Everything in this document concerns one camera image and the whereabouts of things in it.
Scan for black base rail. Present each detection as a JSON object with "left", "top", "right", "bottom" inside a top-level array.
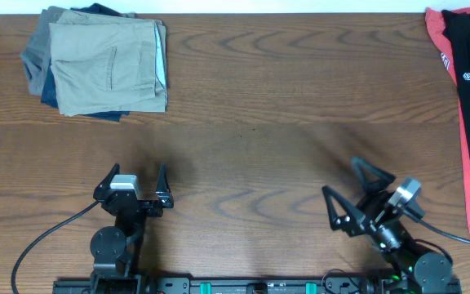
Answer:
[{"left": 52, "top": 274, "right": 463, "bottom": 294}]

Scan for folded khaki pants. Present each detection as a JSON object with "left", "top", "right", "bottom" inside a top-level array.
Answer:
[{"left": 49, "top": 10, "right": 168, "bottom": 116}]

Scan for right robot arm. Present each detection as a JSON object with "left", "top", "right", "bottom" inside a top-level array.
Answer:
[{"left": 321, "top": 157, "right": 453, "bottom": 293}]

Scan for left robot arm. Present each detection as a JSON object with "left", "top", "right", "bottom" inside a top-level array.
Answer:
[{"left": 90, "top": 163, "right": 174, "bottom": 294}]

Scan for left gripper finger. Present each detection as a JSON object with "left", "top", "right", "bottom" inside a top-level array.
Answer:
[
  {"left": 95, "top": 163, "right": 120, "bottom": 192},
  {"left": 156, "top": 164, "right": 174, "bottom": 209}
]

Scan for red t-shirt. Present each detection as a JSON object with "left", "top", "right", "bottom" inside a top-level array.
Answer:
[{"left": 424, "top": 7, "right": 470, "bottom": 233}]

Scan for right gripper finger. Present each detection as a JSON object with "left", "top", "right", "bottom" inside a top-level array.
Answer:
[
  {"left": 351, "top": 157, "right": 396, "bottom": 194},
  {"left": 321, "top": 185, "right": 367, "bottom": 238}
]

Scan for folded grey garment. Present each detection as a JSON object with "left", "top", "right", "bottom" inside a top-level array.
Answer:
[{"left": 20, "top": 6, "right": 65, "bottom": 96}]

